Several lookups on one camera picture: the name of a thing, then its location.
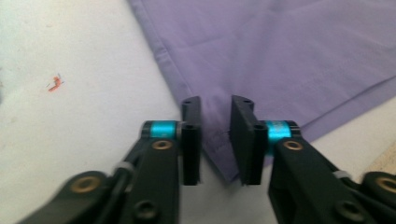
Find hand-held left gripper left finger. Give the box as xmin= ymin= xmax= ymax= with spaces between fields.
xmin=120 ymin=95 xmax=203 ymax=224

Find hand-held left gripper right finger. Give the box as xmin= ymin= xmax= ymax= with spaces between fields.
xmin=230 ymin=94 xmax=375 ymax=224

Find purple shorts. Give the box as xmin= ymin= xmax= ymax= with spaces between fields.
xmin=127 ymin=0 xmax=396 ymax=185

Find white foam mat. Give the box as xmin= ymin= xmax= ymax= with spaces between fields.
xmin=0 ymin=0 xmax=396 ymax=224

